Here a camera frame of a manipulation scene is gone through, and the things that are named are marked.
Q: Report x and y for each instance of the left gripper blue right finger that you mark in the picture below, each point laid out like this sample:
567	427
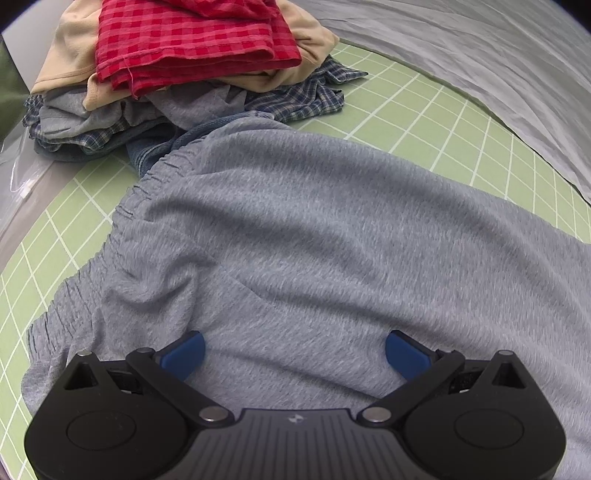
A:
407	356

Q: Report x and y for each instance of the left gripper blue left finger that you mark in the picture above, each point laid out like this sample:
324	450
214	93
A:
183	356

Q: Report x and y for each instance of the grey sweatpants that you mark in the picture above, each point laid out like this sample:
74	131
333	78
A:
295	255

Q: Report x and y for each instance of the dark blue denim garment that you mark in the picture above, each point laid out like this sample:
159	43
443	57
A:
149	147

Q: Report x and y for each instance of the green grid cutting mat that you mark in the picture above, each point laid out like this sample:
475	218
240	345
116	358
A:
394	108

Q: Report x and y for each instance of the clear plastic bag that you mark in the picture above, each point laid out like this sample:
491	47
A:
21	168

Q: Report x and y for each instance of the light grey garment in pile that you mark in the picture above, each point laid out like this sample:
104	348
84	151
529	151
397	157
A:
185	106

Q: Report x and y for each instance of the blue plaid shirt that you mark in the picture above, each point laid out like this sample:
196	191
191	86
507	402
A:
318	95

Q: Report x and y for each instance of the olive green cloth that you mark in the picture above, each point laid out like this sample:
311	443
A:
13	93

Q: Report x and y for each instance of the red checked shirt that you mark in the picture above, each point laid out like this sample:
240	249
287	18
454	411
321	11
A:
143	46

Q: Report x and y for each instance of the beige garment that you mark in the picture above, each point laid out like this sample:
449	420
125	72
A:
71	57

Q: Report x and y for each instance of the grey printed bed sheet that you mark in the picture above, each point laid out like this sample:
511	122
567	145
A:
528	62

